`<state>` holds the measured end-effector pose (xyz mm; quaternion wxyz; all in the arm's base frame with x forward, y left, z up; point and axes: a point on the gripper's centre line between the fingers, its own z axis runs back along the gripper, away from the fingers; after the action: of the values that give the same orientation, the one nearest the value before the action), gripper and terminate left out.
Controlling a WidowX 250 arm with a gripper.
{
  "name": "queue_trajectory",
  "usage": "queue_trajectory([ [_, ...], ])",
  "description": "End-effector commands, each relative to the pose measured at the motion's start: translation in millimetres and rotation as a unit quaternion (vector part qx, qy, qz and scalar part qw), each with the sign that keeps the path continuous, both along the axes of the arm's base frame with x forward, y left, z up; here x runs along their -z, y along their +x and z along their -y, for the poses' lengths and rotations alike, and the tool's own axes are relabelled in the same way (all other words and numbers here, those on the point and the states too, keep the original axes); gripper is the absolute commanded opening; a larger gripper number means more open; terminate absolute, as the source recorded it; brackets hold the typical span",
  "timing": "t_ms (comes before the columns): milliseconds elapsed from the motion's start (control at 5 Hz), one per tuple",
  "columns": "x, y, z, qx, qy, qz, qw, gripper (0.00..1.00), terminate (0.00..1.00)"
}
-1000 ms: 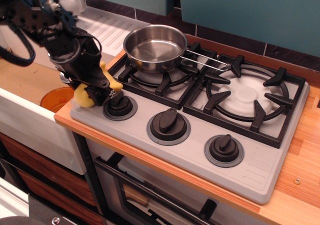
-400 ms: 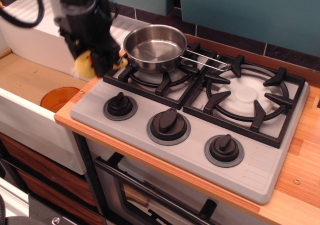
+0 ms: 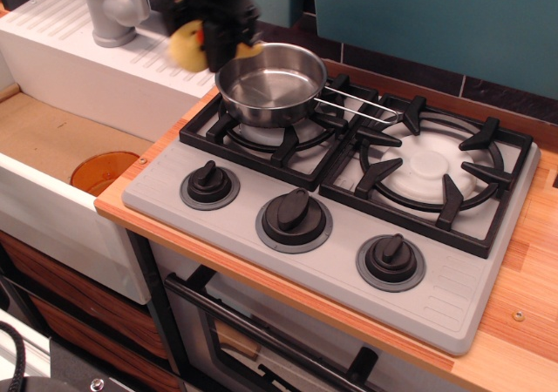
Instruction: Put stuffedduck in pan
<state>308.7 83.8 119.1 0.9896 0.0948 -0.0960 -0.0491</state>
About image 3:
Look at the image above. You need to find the black left stove knob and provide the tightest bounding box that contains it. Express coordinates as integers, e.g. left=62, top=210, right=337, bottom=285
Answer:
left=180, top=160, right=241, bottom=211

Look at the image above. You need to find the grey toy faucet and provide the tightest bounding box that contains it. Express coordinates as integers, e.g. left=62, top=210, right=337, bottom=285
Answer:
left=86, top=0, right=151, bottom=48

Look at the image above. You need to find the oven door with handle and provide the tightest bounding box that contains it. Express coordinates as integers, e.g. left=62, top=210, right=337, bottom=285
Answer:
left=164, top=266, right=378, bottom=391

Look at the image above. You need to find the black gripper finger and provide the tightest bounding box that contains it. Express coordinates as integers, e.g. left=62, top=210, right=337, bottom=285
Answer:
left=202, top=20, right=244, bottom=72
left=160, top=0, right=192, bottom=35

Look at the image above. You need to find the black burner grate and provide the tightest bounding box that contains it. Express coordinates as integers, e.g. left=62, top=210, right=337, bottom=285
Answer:
left=319, top=94, right=540, bottom=259
left=180, top=74, right=378, bottom=191

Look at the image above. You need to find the orange plastic drain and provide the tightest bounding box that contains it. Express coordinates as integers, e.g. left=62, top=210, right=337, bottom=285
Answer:
left=70, top=151, right=139, bottom=196

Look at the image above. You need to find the stainless steel pan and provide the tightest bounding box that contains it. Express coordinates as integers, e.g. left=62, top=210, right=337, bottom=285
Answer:
left=215, top=43, right=399, bottom=128

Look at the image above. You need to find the wooden drawer front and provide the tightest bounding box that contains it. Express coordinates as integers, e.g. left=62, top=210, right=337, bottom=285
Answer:
left=1, top=233, right=185, bottom=391

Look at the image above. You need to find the black left burner grate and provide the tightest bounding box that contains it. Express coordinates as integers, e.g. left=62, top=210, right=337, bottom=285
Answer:
left=180, top=74, right=378, bottom=191

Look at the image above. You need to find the black middle stove knob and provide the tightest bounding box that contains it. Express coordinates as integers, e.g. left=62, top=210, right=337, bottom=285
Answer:
left=255, top=188, right=333, bottom=254

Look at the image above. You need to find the grey toy stove top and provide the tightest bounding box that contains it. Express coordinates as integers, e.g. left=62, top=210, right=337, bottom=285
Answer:
left=122, top=74, right=540, bottom=355

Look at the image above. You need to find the black right burner grate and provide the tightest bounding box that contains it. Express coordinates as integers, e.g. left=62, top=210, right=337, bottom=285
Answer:
left=319, top=94, right=540, bottom=259

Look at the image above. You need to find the white toy sink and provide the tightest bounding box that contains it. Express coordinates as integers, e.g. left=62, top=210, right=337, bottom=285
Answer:
left=1, top=0, right=214, bottom=304

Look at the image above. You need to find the black right stove knob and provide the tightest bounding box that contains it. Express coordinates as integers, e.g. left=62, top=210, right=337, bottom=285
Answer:
left=356, top=233, right=426, bottom=293

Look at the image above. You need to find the black braided cable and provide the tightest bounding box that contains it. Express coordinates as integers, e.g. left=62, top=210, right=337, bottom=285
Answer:
left=0, top=320, right=28, bottom=391

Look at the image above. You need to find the black stove knob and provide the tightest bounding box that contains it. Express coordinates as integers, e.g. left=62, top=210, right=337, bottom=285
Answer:
left=255, top=188, right=333, bottom=254
left=356, top=233, right=426, bottom=293
left=180, top=160, right=241, bottom=211

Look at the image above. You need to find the yellow stuffed duck toy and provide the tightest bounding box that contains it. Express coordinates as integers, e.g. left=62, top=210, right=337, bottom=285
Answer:
left=167, top=20, right=263, bottom=72

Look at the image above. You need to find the white right burner cap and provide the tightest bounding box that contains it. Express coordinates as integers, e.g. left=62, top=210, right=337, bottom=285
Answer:
left=381, top=132, right=477, bottom=204

